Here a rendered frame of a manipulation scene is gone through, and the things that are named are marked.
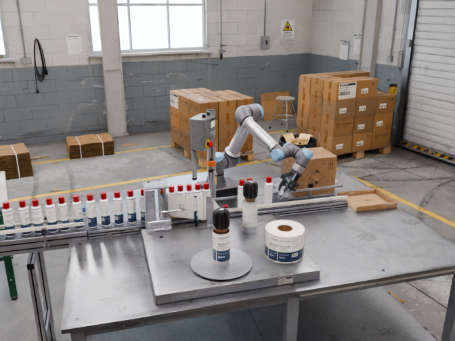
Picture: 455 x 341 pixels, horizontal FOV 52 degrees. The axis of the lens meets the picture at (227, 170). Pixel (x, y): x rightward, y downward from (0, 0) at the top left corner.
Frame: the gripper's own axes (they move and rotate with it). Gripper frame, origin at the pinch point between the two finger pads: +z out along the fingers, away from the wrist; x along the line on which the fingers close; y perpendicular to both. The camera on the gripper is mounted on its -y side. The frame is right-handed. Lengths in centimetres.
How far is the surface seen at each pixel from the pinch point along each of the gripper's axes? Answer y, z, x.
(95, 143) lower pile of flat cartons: -423, 123, -64
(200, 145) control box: 0, -8, -63
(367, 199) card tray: -4, -24, 63
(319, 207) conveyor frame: 5.4, -6.2, 26.7
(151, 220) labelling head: 16, 41, -73
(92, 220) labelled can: 3, 58, -100
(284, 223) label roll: 53, 2, -20
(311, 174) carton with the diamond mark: -16.3, -20.6, 21.6
